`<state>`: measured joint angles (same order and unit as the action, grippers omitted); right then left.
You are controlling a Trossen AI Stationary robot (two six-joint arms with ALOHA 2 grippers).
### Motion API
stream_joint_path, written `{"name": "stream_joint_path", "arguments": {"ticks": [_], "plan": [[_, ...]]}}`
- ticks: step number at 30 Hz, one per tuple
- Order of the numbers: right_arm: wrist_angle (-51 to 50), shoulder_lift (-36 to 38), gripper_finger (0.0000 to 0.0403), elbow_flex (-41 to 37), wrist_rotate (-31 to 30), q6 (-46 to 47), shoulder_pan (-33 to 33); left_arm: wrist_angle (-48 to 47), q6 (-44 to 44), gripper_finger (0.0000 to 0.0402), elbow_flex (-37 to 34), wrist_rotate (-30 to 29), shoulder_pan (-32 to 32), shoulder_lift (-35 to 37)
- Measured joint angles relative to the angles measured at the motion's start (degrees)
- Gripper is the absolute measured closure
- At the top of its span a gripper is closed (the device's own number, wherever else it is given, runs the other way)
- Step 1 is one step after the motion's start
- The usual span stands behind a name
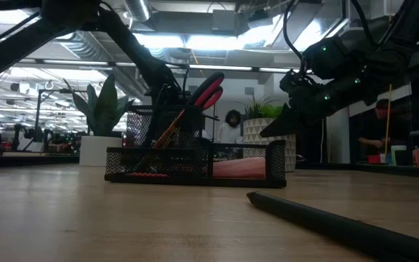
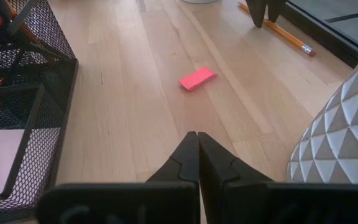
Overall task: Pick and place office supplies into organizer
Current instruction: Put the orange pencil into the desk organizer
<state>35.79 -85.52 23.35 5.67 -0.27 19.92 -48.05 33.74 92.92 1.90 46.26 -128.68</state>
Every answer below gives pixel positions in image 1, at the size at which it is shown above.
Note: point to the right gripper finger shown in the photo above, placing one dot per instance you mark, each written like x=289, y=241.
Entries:
x=286, y=116
x=289, y=127

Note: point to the orange pencil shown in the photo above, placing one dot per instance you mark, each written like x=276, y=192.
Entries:
x=169, y=129

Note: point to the red and black scissors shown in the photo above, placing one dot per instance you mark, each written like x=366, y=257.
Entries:
x=205, y=95

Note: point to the pink sticky note pad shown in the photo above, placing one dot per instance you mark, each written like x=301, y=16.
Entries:
x=240, y=169

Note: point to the orange eraser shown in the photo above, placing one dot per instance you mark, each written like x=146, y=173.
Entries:
x=147, y=175

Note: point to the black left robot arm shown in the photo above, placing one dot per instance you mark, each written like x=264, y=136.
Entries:
x=133, y=47

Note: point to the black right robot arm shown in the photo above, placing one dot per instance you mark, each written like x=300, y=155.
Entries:
x=377, y=62

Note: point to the black mesh desk organizer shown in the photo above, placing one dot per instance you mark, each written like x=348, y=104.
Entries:
x=202, y=163

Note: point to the black cabinet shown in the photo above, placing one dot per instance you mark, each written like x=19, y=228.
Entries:
x=313, y=145

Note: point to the green plant in patterned pot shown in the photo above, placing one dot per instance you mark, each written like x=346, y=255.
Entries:
x=255, y=129

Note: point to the long linear ceiling light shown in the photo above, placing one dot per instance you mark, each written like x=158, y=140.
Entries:
x=213, y=67

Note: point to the person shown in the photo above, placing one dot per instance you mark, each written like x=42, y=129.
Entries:
x=231, y=132
x=371, y=127

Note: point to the small red box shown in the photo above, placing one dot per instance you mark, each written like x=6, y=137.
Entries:
x=374, y=159

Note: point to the teal plant in white pot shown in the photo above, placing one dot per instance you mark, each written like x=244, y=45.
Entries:
x=100, y=151

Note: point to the small orange bottle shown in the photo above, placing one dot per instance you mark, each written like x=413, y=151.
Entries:
x=418, y=157

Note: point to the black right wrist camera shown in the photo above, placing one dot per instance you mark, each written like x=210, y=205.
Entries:
x=291, y=82

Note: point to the silver round duct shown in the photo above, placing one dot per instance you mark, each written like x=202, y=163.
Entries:
x=138, y=9

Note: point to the black aluminium table frame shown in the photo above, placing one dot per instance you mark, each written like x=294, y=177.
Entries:
x=31, y=160

